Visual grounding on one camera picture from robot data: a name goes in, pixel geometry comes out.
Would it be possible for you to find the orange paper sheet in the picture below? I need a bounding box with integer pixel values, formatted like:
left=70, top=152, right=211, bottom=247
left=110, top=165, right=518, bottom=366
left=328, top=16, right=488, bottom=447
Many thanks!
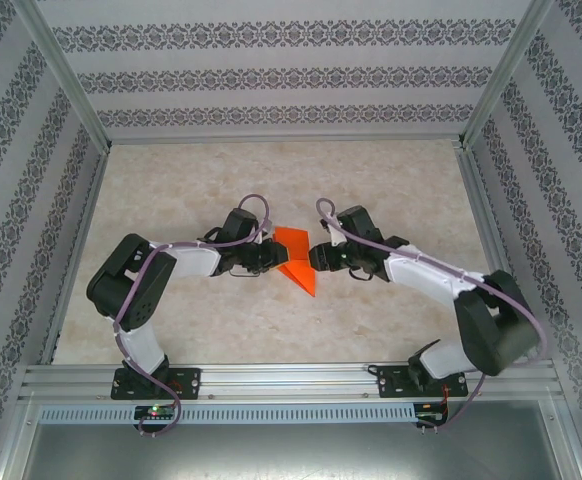
left=272, top=225, right=319, bottom=298

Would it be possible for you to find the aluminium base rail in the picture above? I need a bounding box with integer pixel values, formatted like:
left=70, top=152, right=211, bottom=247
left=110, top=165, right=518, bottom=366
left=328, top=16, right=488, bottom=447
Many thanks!
left=17, top=360, right=558, bottom=402

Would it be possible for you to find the aluminium frame post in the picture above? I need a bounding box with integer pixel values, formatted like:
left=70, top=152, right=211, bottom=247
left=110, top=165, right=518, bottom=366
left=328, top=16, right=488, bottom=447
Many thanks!
left=16, top=0, right=113, bottom=152
left=457, top=0, right=558, bottom=150

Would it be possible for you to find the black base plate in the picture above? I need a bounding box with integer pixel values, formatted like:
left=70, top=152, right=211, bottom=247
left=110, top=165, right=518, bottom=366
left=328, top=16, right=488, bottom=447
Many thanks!
left=110, top=366, right=204, bottom=402
left=376, top=363, right=470, bottom=400

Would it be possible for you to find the slotted grey cable duct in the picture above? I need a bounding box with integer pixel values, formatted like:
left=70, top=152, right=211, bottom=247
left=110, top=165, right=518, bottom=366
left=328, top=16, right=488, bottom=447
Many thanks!
left=37, top=403, right=418, bottom=424

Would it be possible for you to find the small circuit board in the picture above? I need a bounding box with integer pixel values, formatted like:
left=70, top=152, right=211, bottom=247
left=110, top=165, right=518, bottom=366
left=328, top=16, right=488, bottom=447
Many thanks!
left=134, top=404, right=178, bottom=421
left=415, top=409, right=450, bottom=427

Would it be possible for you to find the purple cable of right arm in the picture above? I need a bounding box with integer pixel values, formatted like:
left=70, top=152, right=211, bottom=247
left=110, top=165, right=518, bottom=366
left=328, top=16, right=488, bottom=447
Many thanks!
left=315, top=197, right=548, bottom=434

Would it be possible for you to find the grey metal shelf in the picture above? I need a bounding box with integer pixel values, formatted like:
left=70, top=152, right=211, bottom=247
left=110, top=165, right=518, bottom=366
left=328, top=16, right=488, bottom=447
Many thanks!
left=0, top=399, right=582, bottom=480

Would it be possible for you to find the aluminium side rail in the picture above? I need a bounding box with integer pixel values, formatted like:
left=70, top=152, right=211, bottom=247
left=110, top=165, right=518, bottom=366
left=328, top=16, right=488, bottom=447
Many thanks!
left=454, top=143, right=541, bottom=362
left=37, top=144, right=113, bottom=366

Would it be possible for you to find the aluminium rear rail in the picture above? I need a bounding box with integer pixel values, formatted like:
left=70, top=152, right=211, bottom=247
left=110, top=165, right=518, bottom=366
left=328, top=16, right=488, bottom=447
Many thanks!
left=104, top=134, right=466, bottom=147

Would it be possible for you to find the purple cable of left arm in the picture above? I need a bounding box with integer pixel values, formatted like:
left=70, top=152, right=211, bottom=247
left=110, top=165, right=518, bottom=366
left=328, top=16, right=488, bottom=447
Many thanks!
left=112, top=193, right=274, bottom=439

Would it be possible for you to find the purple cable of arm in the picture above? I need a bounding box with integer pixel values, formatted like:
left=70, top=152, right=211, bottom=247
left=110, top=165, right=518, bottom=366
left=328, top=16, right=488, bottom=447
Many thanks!
left=315, top=197, right=548, bottom=434
left=112, top=193, right=274, bottom=439

